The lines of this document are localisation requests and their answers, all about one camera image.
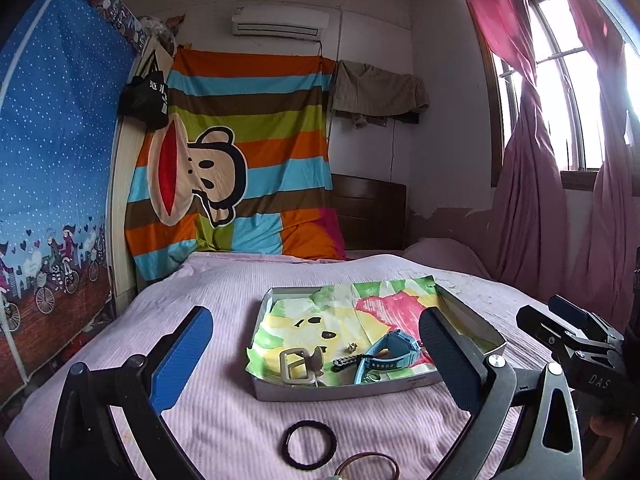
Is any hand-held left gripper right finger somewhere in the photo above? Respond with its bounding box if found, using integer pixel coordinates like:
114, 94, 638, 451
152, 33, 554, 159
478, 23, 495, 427
419, 308, 583, 480

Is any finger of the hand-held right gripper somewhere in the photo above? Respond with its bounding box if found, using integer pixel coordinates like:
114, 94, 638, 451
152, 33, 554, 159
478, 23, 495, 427
516, 305, 583, 361
547, 295, 621, 343

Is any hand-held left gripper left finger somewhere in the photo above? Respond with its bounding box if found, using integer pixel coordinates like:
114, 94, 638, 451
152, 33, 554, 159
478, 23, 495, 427
50, 306, 214, 480

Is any light blue wrist watch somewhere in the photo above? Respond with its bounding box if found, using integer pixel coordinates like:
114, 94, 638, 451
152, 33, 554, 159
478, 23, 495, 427
354, 329, 426, 385

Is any grey shallow tray box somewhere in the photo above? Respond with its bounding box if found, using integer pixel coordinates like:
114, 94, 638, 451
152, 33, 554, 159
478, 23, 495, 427
245, 275, 507, 403

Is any metal belt buckle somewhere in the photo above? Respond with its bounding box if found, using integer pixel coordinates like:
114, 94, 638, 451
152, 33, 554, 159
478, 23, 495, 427
279, 346, 326, 388

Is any person's right hand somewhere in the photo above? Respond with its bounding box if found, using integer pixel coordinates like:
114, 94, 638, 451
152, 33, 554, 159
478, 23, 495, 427
590, 412, 640, 456

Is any pink quilted bedspread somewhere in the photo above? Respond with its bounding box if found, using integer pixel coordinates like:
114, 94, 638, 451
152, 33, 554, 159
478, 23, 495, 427
0, 251, 601, 480

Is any pink pillow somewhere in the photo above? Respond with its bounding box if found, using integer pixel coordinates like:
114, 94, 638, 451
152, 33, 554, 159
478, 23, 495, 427
402, 238, 493, 281

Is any pink curtain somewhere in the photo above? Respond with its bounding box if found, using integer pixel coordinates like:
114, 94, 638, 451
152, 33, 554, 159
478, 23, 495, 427
450, 0, 571, 286
550, 0, 640, 331

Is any colourful painted paper lining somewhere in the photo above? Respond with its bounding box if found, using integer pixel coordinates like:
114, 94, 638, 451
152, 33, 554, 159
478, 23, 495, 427
247, 276, 496, 386

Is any dark wooden headboard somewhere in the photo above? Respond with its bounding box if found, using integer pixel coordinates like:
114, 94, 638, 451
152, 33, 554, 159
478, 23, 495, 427
331, 174, 407, 252

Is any blue printed fabric wardrobe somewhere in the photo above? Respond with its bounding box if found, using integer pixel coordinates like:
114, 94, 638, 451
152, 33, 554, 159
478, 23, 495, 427
0, 0, 143, 401

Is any striped monkey print sheet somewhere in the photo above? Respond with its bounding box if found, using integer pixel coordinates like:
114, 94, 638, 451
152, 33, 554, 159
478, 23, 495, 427
124, 49, 347, 281

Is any black hanging bag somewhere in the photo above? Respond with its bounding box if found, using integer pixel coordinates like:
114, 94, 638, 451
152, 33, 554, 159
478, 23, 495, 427
117, 74, 171, 131

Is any khaki hanging garment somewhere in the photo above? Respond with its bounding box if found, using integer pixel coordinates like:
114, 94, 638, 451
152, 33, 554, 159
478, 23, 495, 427
331, 60, 431, 130

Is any brown hair tie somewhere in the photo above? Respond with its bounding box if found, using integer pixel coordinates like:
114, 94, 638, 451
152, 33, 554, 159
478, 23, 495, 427
334, 452, 400, 480

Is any black hair tie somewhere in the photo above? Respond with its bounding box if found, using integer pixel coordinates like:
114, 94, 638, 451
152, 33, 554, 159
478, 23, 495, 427
285, 421, 335, 471

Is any window with white frame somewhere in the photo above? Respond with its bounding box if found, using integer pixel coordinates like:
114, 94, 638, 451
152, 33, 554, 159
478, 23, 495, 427
492, 0, 640, 173

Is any white wall air conditioner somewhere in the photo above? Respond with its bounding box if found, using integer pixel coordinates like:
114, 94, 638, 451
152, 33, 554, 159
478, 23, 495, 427
231, 1, 331, 41

